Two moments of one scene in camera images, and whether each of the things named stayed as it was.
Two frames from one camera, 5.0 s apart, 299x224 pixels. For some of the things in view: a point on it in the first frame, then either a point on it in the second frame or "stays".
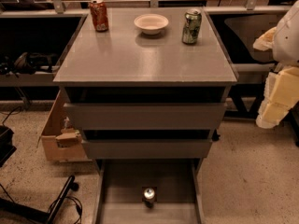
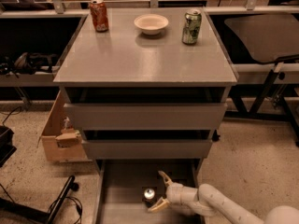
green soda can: (192, 27) stays
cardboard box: (59, 143) stays
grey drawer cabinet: (148, 105) stays
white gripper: (288, 37) → (175, 192)
